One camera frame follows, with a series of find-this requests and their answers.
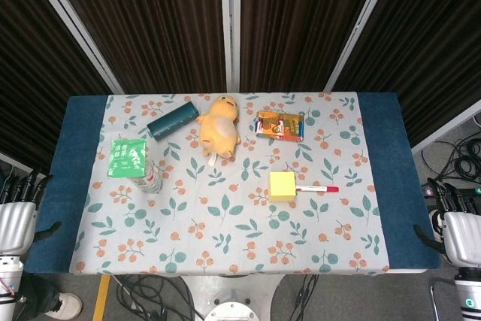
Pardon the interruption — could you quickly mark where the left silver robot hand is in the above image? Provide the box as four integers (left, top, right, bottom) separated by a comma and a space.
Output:
0, 168, 63, 256

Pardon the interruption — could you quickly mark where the dark brown partition panel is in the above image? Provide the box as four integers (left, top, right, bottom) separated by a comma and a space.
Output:
324, 0, 481, 153
0, 0, 125, 176
21, 0, 234, 95
228, 0, 400, 94

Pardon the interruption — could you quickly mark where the dark green cylindrical case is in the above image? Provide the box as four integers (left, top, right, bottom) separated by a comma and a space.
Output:
146, 101, 201, 142

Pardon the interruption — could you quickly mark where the colourful printed snack box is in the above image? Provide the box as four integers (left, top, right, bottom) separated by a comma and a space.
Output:
255, 110, 306, 143

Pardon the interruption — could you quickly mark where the green tea packet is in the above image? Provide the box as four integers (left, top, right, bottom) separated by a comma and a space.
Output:
106, 138, 149, 179

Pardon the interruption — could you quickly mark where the black trouser leg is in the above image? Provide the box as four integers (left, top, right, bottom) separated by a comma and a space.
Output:
13, 271, 63, 316

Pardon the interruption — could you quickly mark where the blue felt table cover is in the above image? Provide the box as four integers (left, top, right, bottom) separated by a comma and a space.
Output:
23, 92, 443, 275

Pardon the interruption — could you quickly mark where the thin black cable pair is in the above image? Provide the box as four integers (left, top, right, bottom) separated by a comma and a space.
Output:
292, 274, 320, 321

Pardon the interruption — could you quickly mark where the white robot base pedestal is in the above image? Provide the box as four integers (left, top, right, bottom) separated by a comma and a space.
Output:
179, 274, 287, 321

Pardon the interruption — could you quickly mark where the yellow sticky note cube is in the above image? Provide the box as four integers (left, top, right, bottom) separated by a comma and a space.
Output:
268, 171, 299, 202

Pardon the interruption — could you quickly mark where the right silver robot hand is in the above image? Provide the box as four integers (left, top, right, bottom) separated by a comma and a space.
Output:
413, 177, 481, 268

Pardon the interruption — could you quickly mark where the black cable bundle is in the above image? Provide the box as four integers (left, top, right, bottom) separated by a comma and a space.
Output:
420, 136, 481, 183

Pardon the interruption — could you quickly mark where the floral printed tablecloth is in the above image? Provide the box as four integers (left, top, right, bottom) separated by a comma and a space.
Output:
69, 91, 391, 275

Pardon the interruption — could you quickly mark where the red white marker pen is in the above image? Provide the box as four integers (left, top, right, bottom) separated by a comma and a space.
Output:
295, 185, 340, 194

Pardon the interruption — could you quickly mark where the black cable tangle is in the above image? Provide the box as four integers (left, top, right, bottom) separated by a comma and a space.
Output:
111, 274, 206, 321

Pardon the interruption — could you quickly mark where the black power strip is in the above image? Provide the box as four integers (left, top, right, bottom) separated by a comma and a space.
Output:
422, 184, 481, 207

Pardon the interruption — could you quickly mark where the white sneaker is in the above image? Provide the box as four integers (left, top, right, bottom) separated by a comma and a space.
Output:
44, 292, 84, 321

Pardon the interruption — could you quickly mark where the yellow plush duck toy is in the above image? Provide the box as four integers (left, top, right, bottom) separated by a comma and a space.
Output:
194, 95, 242, 167

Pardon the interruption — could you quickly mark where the clear plastic bottle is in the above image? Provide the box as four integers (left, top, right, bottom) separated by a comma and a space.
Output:
126, 144, 164, 195

